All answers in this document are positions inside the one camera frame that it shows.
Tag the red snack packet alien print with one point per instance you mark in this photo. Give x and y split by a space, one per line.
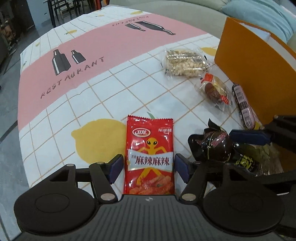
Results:
149 139

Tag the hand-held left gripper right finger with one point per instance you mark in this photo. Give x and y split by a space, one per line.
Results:
182 168

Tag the dark dining chair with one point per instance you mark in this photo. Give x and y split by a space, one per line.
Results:
84 3
60 5

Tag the clear bag of peanuts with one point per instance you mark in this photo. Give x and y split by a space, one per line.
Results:
182 63

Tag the pink checked printed tablecloth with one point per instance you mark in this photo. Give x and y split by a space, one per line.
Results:
92 69

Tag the clear snack packet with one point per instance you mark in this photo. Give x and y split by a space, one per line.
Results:
270 157

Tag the orange cardboard box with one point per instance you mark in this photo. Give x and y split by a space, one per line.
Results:
249 60

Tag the beige sofa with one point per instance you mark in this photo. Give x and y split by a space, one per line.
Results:
185 14

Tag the clear pack of date cake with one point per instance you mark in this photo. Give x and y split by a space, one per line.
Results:
215 89

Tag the sausage stick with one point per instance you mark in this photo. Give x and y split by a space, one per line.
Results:
242 104

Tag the blue cushion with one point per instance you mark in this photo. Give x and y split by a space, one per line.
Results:
266 16

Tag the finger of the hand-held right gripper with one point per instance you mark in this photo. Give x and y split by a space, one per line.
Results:
277 183
249 136

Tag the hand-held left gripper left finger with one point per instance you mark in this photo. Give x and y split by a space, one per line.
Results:
116 168

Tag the black yellow snack packet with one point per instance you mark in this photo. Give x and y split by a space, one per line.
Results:
246 162

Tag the black snack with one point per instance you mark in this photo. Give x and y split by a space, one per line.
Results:
212 143

